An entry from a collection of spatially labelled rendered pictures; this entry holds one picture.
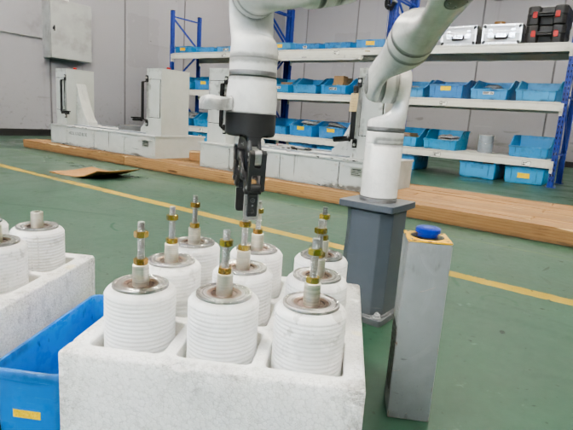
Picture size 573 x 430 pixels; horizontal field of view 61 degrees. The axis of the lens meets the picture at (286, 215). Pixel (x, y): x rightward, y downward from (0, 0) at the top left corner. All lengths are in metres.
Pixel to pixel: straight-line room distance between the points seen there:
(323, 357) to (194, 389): 0.16
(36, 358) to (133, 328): 0.27
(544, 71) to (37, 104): 7.65
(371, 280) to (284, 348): 0.62
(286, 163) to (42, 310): 2.43
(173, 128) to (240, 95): 3.54
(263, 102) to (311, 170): 2.39
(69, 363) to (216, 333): 0.19
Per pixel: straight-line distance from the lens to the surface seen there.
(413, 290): 0.82
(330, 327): 0.63
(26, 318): 0.93
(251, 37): 0.72
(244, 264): 0.77
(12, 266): 0.93
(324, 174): 3.04
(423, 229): 0.82
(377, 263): 1.22
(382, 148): 1.20
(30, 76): 7.61
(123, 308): 0.67
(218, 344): 0.65
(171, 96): 4.22
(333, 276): 0.77
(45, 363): 0.94
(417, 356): 0.87
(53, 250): 1.03
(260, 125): 0.71
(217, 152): 3.60
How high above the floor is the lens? 0.49
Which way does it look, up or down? 11 degrees down
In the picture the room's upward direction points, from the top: 4 degrees clockwise
